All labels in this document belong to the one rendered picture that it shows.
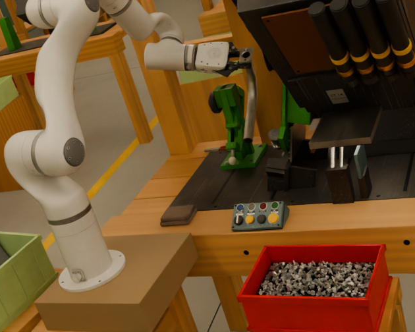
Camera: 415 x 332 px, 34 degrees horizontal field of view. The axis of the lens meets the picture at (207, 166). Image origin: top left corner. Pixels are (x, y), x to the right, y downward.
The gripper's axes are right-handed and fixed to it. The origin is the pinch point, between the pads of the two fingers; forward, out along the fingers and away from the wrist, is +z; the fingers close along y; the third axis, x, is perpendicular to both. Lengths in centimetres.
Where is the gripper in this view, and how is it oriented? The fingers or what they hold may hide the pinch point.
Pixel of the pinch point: (244, 59)
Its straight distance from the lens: 211.7
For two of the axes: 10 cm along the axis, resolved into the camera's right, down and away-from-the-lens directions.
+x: 1.0, 5.0, 8.6
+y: 1.3, -8.7, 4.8
